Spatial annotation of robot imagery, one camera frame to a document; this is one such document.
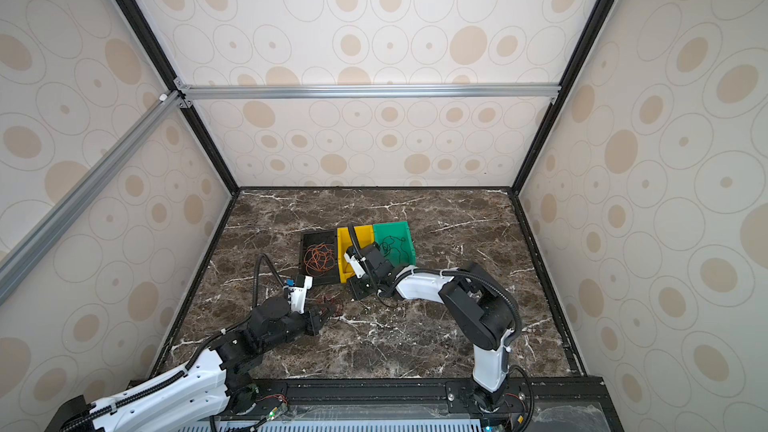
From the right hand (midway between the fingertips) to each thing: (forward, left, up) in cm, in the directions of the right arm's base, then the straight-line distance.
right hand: (352, 284), depth 91 cm
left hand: (-11, +1, +9) cm, 14 cm away
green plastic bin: (+16, -14, -2) cm, 22 cm away
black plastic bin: (+20, +17, -3) cm, 26 cm away
